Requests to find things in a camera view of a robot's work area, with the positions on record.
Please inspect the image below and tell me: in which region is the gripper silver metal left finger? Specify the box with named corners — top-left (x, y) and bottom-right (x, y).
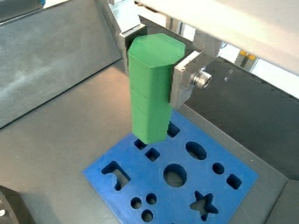
top-left (106, 0), bottom-right (145, 73)

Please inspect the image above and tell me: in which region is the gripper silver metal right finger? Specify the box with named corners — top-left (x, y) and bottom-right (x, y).
top-left (169, 30), bottom-right (221, 109)

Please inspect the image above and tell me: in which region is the green hexagonal prism block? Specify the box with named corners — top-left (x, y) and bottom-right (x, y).
top-left (128, 33), bottom-right (185, 144)

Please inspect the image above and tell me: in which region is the black round object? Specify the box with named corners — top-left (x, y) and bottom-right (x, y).
top-left (0, 185), bottom-right (36, 224)

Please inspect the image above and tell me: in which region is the blue shape sorting board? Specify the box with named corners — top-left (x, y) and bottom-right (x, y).
top-left (82, 112), bottom-right (257, 224)

